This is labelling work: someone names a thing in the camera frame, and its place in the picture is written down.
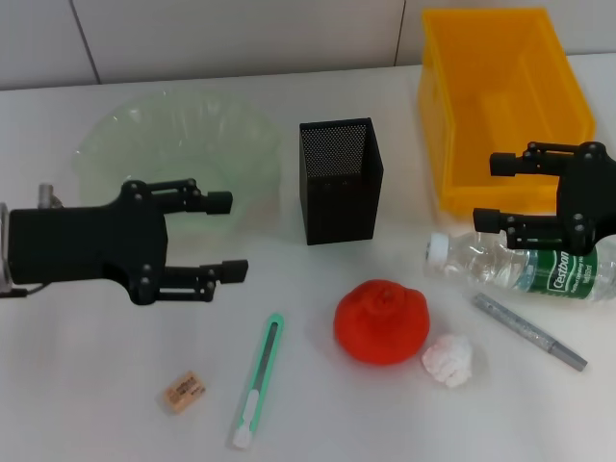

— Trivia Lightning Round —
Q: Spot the tan eraser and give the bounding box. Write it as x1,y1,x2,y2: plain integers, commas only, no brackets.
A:
157,370,209,415

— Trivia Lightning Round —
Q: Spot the green utility knife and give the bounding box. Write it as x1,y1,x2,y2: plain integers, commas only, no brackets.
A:
226,312,286,451

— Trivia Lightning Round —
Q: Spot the silver left wrist knob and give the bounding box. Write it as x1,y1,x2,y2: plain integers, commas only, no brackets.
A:
37,181,64,211

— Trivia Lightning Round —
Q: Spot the red-orange knitted orange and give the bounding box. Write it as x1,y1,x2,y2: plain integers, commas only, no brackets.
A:
333,280,431,369

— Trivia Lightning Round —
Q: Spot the green glass fruit plate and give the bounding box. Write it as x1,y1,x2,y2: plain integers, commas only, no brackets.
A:
71,92,285,238

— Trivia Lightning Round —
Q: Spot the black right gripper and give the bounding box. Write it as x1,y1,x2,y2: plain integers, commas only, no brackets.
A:
472,141,616,257

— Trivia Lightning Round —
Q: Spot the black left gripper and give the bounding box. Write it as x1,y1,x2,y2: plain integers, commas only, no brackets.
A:
8,177,234,308

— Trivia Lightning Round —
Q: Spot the yellow plastic bin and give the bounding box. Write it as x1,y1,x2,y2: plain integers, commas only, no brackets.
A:
416,7,598,218

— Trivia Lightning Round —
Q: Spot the white paper ball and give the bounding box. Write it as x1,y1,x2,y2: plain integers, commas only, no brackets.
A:
422,332,475,388

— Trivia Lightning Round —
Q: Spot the grey glitter pen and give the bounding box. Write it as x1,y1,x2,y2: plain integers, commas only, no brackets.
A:
472,293,589,373

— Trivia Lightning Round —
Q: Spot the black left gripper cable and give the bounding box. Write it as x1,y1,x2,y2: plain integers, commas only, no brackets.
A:
0,284,48,298

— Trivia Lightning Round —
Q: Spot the black mesh pen holder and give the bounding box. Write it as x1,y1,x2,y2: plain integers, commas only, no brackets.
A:
298,116,386,246

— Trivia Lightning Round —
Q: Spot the clear water bottle green label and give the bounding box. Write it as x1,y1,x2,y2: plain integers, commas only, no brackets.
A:
423,230,616,306

